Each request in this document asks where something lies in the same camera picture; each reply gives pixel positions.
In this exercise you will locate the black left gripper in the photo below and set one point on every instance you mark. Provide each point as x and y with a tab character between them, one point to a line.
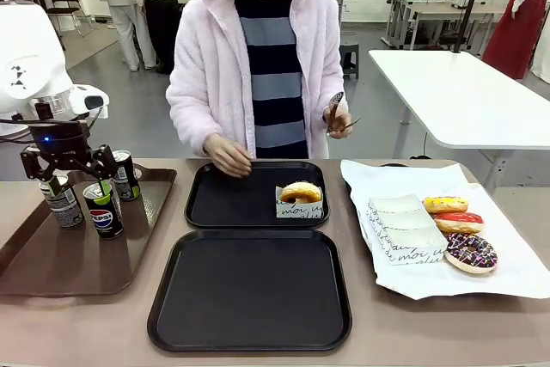
60	141

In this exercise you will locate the black green soda can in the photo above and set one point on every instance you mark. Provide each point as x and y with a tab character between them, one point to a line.
66	212
126	182

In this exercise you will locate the black Pepsi can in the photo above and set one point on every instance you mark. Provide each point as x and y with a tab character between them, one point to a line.
105	221

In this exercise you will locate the plain glazed donut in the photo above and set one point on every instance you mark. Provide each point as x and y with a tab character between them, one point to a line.
307	191

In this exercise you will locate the dark metal tongs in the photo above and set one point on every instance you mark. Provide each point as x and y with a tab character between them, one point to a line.
336	100

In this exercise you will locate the yellow frosted donut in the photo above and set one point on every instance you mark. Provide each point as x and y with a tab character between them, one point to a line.
447	203

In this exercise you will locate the red frosted donut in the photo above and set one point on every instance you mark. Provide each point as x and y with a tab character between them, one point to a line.
460	220

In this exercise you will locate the chocolate sprinkled donut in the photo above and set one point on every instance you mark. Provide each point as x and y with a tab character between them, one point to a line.
485	255

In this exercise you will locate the person's right forearm pink sleeve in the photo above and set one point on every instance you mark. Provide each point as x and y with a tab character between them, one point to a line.
189	126

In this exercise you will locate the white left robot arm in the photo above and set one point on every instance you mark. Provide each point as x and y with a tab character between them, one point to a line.
26	40

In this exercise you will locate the person's left forearm pink sleeve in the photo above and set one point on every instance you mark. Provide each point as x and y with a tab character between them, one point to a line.
333	87

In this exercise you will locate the person's right hand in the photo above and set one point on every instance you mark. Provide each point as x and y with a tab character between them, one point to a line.
227	156

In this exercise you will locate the person's left hand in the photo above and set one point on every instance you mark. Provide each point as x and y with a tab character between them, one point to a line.
339	124

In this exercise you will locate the brown plastic tray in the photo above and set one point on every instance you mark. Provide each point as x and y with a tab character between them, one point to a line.
64	264

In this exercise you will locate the bystander in white clothes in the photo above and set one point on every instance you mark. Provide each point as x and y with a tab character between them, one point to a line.
124	19

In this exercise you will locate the bystander in beige top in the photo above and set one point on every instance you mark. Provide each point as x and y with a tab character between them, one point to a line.
159	27

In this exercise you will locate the person in pink jacket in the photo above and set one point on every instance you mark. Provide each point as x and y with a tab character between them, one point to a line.
206	62

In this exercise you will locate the black square tray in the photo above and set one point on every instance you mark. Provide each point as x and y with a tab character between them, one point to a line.
249	289
232	208

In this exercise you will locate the navy grey striped sweater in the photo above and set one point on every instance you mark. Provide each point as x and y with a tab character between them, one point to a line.
275	83

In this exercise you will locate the grey plastic stool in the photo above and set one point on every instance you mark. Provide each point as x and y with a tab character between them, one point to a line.
350	47

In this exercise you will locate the white background work table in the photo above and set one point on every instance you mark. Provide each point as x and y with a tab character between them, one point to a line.
451	10

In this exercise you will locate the white paper sheet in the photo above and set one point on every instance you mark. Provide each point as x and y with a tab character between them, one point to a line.
494	221

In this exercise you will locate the mannequin with red apron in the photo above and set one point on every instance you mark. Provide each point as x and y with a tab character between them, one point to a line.
515	27

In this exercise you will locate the black camera pole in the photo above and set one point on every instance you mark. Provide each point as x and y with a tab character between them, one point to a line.
470	6

